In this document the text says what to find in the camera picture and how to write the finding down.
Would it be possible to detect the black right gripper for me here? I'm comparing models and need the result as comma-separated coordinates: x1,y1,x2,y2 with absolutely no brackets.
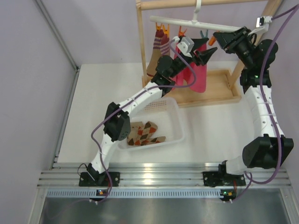
212,27,254,69

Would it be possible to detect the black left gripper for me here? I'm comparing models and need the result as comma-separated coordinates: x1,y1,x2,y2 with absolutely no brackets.
168,37,216,78

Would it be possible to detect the orange clip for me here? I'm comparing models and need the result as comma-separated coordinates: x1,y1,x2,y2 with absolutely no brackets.
178,26,187,37
208,35,216,46
155,22,170,37

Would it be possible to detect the argyle beige orange sock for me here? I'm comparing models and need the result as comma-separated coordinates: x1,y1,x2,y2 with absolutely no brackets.
127,121,166,147

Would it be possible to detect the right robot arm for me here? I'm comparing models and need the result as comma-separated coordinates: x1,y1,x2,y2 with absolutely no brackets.
213,27,294,185

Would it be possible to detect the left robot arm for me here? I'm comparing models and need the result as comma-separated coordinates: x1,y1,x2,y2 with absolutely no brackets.
79,36,217,188

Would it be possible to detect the teal clip inner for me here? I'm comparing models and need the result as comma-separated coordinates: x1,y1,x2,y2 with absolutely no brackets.
199,29,209,39

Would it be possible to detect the white clip hanger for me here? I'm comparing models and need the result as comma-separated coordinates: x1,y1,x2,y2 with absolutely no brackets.
149,0,240,32

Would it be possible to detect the wooden drying rack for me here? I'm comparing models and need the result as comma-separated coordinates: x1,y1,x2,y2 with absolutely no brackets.
135,0,285,108

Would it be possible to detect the beige maroon striped sock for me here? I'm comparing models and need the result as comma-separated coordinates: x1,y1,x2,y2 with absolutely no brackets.
146,29,164,77

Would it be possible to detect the white plastic basket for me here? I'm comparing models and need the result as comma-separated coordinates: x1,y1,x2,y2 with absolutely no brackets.
118,97,185,152

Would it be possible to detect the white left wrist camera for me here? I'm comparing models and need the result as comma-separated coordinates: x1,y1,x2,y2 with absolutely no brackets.
173,36,194,57

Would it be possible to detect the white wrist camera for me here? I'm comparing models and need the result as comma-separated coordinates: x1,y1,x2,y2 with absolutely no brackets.
173,36,194,57
249,15,272,35

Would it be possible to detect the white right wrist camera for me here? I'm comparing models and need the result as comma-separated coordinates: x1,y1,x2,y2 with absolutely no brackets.
249,15,272,35

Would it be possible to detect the aluminium frame post left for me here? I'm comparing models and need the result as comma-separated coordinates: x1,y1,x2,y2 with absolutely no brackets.
33,0,79,71

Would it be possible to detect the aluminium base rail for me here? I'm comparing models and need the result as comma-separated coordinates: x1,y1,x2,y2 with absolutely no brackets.
36,163,295,203

